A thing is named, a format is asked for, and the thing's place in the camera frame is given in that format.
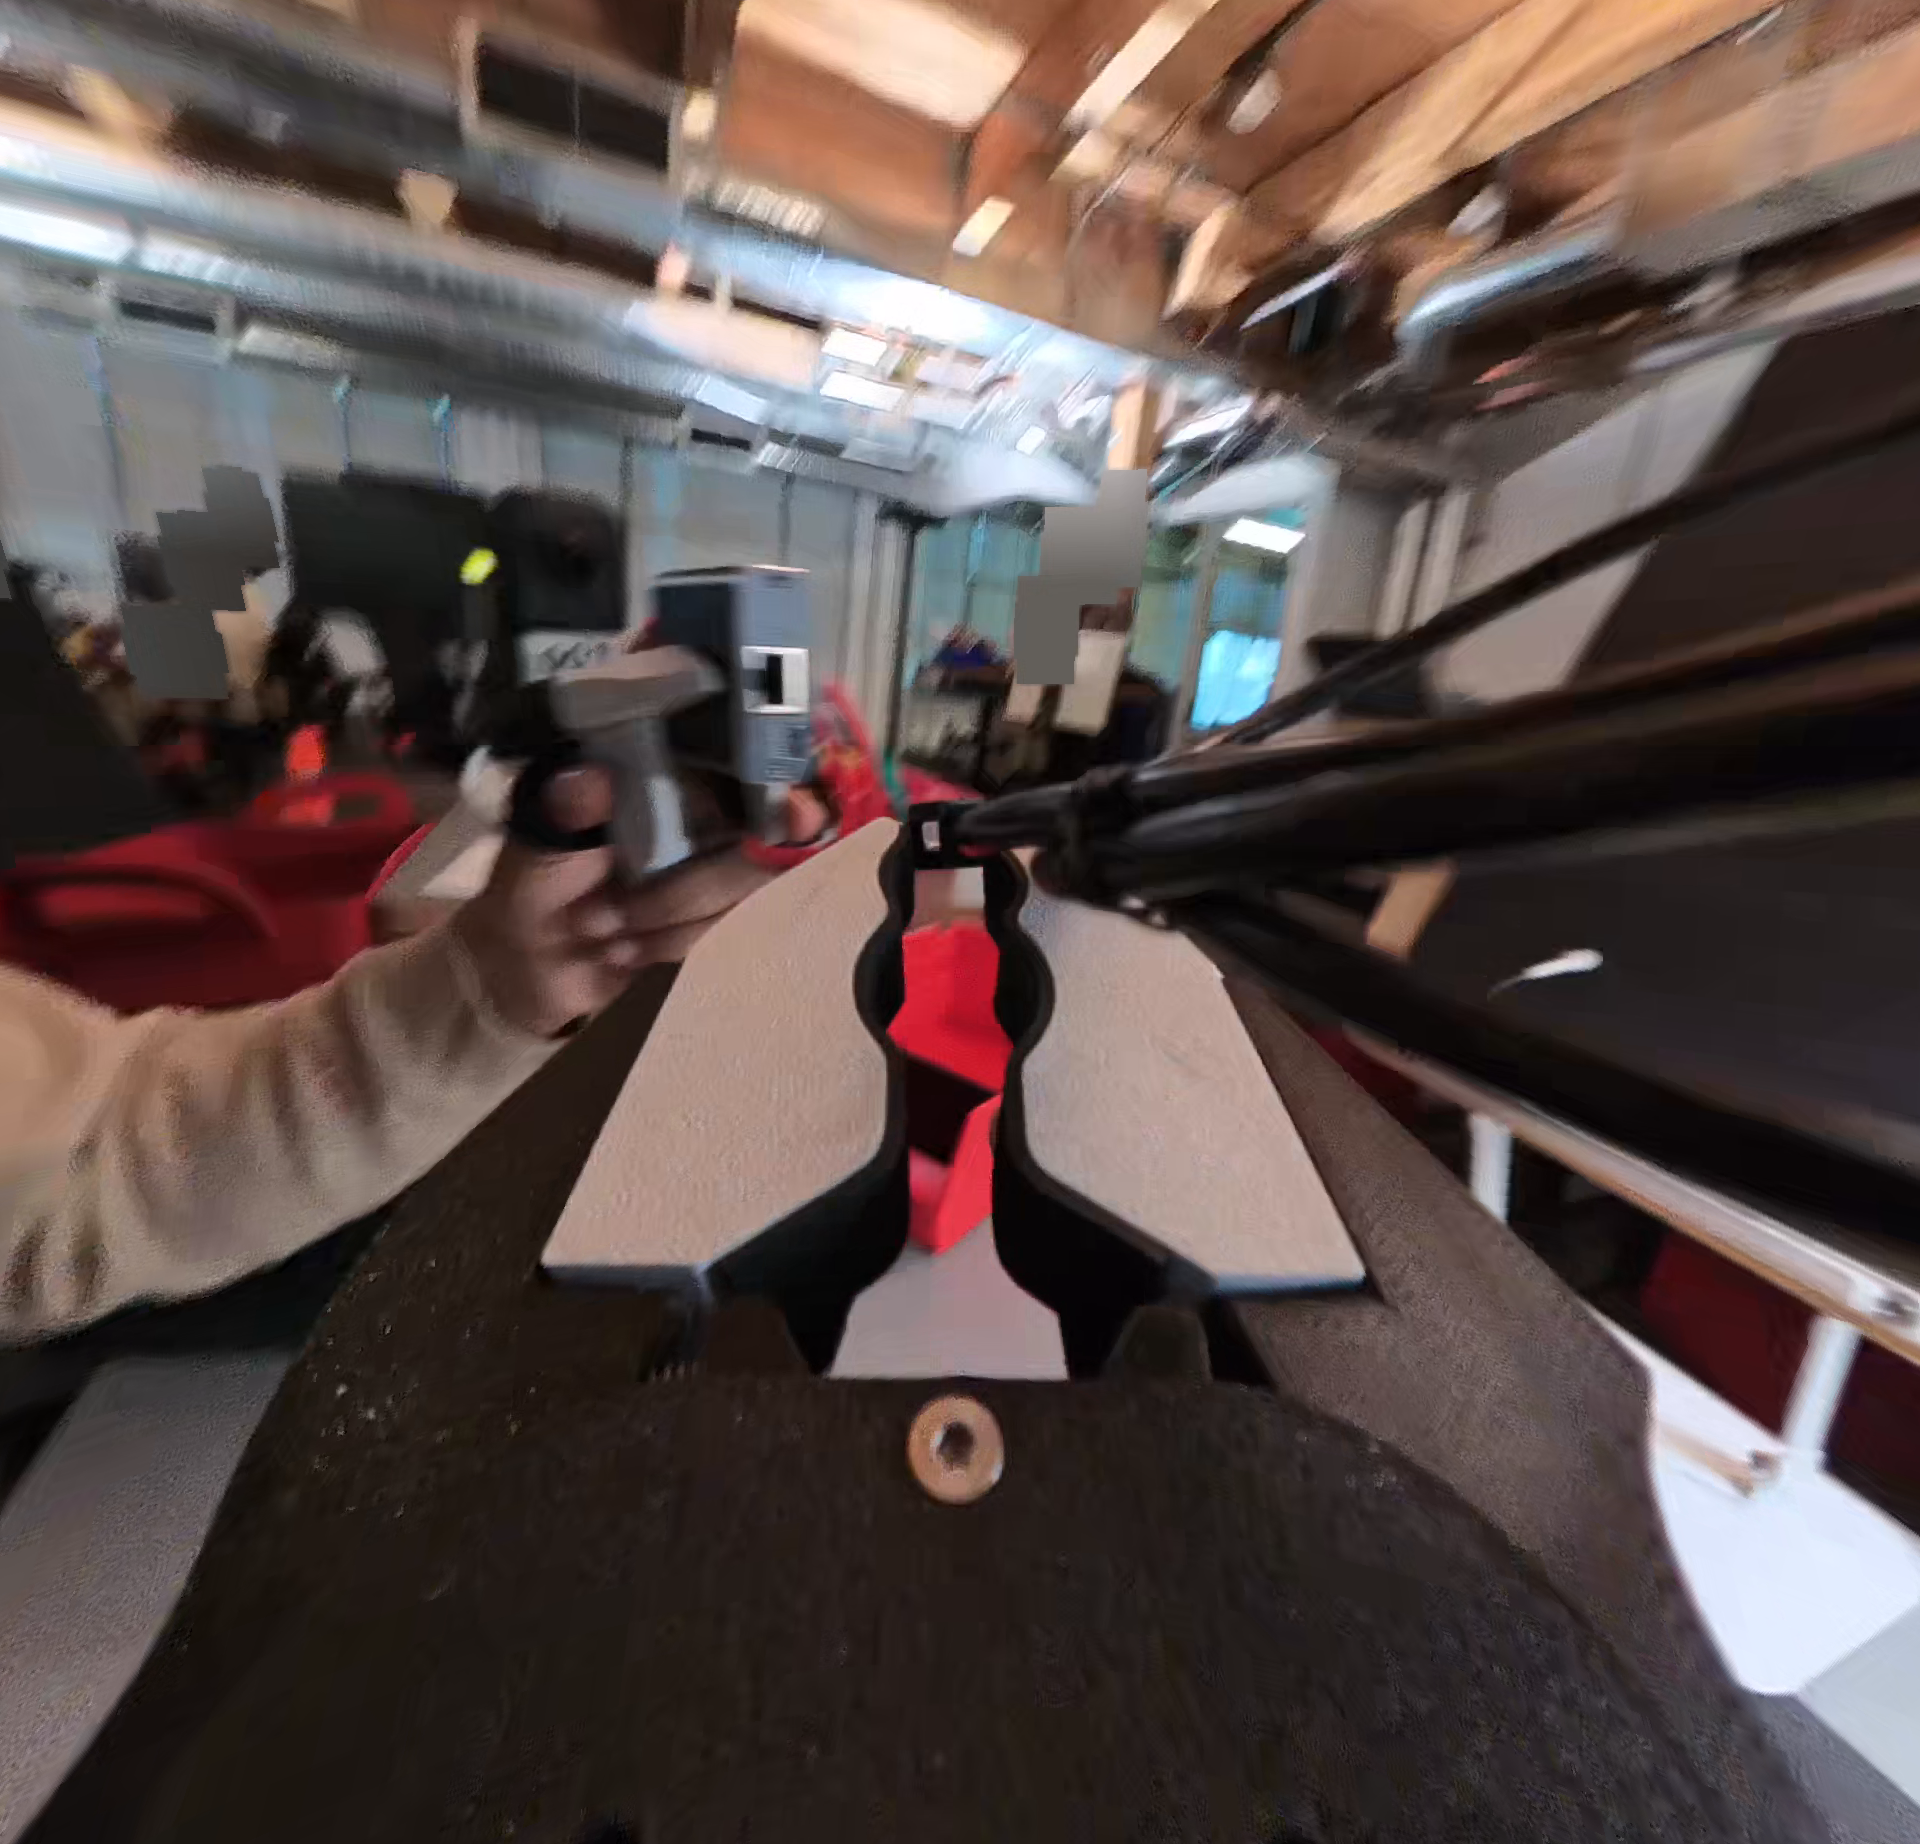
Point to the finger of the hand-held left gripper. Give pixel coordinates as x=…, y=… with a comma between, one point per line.
x=638, y=693

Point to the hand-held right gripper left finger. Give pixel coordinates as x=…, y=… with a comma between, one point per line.
x=751, y=1095

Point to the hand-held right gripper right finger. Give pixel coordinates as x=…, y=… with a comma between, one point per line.
x=1170, y=1108

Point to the red plastic bin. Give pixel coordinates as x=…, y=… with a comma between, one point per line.
x=944, y=1004

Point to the person's left forearm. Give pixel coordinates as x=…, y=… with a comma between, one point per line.
x=224, y=1124

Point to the person's left hand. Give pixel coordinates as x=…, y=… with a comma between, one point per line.
x=555, y=928

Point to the white-tipped metal pin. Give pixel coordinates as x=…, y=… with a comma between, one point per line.
x=1552, y=971

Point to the window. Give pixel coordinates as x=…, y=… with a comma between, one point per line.
x=1239, y=674

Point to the red tote bag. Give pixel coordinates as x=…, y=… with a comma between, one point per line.
x=181, y=899

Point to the black wood-edged board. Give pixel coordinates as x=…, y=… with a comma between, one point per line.
x=1725, y=1004

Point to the white board stand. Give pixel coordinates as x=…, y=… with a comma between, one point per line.
x=1770, y=1498

